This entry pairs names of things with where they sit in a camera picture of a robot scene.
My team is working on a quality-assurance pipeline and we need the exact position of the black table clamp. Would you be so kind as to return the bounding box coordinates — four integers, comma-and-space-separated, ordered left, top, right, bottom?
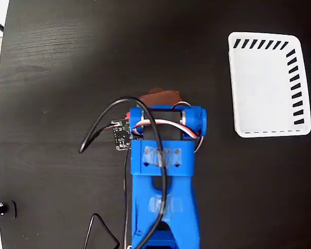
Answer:
0, 200, 18, 226

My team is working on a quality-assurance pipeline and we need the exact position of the black camera circuit board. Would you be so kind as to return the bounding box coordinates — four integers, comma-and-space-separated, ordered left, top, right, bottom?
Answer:
112, 118, 133, 151

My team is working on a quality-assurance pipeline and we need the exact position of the white plastic basket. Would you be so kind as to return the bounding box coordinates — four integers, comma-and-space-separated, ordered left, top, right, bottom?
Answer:
227, 31, 311, 138

